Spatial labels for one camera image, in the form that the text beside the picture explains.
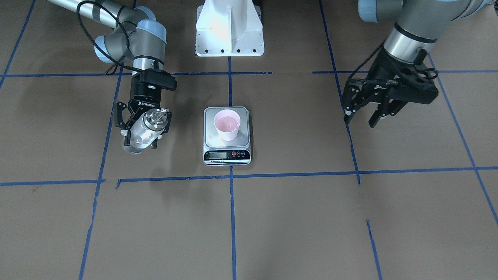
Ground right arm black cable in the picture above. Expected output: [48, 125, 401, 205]
[76, 0, 156, 75]

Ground silver kitchen scale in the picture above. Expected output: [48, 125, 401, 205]
[203, 106, 252, 166]

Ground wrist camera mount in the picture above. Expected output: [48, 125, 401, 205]
[387, 65, 439, 104]
[139, 68, 177, 91]

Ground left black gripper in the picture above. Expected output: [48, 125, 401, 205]
[341, 49, 424, 128]

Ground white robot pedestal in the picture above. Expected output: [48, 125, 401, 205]
[195, 0, 265, 57]

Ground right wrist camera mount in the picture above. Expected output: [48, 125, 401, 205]
[139, 68, 177, 91]

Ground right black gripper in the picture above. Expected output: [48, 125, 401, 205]
[114, 75, 172, 149]

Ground glass sauce bottle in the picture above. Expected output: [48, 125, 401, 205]
[122, 110, 151, 155]

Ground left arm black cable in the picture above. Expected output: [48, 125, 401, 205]
[346, 39, 439, 84]

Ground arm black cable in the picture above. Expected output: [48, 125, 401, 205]
[346, 39, 439, 84]
[76, 0, 156, 75]

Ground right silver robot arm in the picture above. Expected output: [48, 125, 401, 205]
[52, 0, 177, 155]

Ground pink paper cup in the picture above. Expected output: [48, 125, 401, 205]
[214, 109, 241, 141]

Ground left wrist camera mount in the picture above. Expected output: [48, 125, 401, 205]
[387, 65, 439, 104]

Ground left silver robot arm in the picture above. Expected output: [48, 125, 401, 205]
[341, 0, 487, 128]

